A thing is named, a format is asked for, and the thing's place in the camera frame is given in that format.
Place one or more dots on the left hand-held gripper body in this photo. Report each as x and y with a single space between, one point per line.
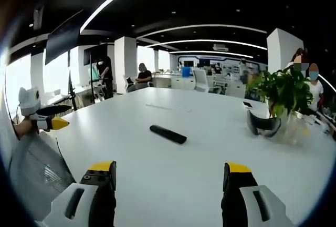
29 101

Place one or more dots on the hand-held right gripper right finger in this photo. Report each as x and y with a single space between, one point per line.
244 200

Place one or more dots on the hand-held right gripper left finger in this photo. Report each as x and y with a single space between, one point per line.
86 200

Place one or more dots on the black remote control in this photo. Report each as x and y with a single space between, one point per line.
168 134

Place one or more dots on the person's left hand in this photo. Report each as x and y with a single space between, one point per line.
25 127

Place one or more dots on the black tripod stand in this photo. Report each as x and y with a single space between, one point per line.
72 90

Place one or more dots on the grey mesh office chair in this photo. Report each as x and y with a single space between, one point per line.
36 169

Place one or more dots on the black headset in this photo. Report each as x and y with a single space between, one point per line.
262 126

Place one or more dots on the glass vase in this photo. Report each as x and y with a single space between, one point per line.
294 128

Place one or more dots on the black phone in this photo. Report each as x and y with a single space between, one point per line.
247 104

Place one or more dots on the green potted plant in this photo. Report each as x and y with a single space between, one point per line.
282 90

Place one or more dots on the white office chair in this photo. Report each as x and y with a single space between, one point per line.
203 81

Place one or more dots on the blue box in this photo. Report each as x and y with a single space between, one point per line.
186 71

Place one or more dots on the black wall screen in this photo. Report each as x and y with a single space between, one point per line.
63 37

